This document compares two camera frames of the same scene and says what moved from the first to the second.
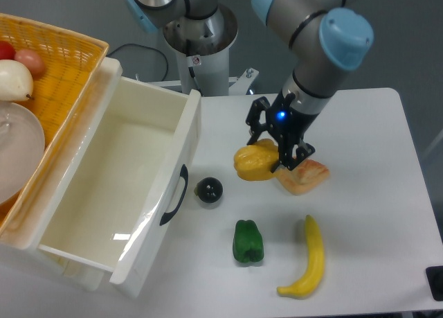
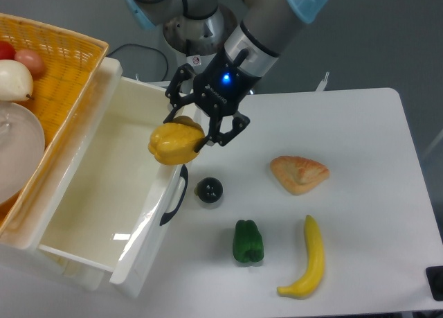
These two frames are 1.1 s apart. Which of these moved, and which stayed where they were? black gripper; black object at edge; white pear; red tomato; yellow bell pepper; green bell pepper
Moved: yellow bell pepper; black gripper
Stayed: red tomato; white pear; green bell pepper; black object at edge
